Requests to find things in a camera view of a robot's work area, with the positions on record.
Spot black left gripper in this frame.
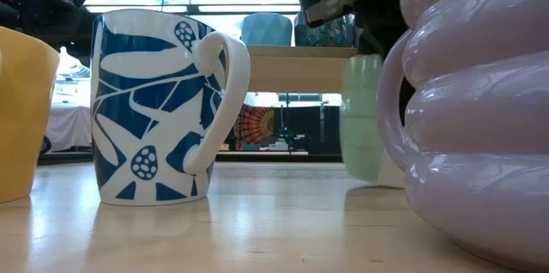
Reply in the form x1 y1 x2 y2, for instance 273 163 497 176
0 0 98 47

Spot dark speckled teal mug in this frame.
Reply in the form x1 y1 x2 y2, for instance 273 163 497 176
294 14 359 48

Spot green and white mug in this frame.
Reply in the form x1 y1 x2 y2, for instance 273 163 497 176
341 53 407 189

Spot white mug blue leaf pattern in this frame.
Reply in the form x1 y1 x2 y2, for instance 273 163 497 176
89 9 252 207

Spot orange yellow mug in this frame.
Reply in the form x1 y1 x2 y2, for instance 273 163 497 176
0 26 61 204

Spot light blue faceted mug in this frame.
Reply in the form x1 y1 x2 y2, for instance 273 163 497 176
239 12 294 47

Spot lilac bubble mug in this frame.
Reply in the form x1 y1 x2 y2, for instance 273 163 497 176
376 0 549 272

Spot wooden shelf riser black legs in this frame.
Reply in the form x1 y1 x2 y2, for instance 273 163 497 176
246 45 416 127

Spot black partition panels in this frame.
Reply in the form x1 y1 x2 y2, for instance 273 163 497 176
274 105 343 156

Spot table with white cloth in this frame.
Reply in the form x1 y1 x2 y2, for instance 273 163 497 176
42 103 94 153

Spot orange mandala tapestry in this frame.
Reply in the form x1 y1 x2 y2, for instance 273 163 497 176
231 103 275 152

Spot black metal rig frame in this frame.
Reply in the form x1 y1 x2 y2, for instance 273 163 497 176
37 151 344 165

